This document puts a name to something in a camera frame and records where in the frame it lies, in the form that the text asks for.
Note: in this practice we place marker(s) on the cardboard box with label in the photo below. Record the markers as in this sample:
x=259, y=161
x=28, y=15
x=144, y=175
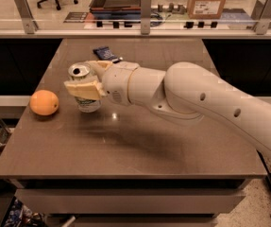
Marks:
x=205, y=9

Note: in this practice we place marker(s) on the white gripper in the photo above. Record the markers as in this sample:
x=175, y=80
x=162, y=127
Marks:
x=116, y=82

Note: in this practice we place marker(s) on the blue snack packet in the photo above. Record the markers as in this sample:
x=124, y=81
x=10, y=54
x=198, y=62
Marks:
x=103, y=53

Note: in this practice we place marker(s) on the orange fruit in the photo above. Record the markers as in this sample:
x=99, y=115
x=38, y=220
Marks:
x=44, y=102

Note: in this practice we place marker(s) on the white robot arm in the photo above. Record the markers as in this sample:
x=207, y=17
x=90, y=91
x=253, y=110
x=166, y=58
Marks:
x=182, y=94

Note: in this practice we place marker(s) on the middle metal glass post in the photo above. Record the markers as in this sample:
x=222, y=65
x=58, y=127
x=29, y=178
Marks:
x=145, y=16

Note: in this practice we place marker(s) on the metal glass post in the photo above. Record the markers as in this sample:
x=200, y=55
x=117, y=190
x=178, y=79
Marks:
x=145, y=16
x=29, y=24
x=263, y=22

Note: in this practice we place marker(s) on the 7up soda can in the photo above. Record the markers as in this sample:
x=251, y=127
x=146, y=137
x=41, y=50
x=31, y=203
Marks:
x=81, y=71

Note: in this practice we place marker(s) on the right metal glass post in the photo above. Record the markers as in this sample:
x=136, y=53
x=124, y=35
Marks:
x=263, y=22

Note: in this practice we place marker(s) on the left metal glass post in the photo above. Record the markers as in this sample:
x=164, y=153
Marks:
x=29, y=24

